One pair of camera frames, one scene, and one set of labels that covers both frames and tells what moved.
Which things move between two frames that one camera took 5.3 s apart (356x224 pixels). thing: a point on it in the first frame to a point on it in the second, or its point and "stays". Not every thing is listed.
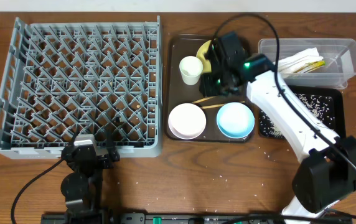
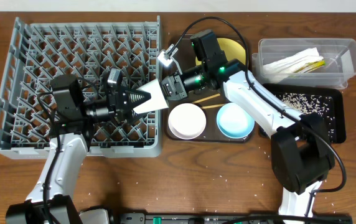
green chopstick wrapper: (309, 66) stays
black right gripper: (208, 89) to (177, 88)
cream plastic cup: (191, 68) to (157, 100)
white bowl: (187, 121) stays
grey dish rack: (65, 79) stays
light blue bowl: (235, 119) stays
